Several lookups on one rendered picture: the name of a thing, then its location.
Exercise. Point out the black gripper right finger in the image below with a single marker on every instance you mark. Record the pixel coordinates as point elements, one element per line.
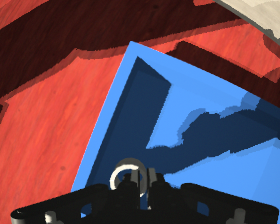
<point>224,208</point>

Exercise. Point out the blue crate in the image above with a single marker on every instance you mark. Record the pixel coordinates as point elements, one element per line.
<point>192,126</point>

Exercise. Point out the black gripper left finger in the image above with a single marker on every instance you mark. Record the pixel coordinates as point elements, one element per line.
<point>66,209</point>

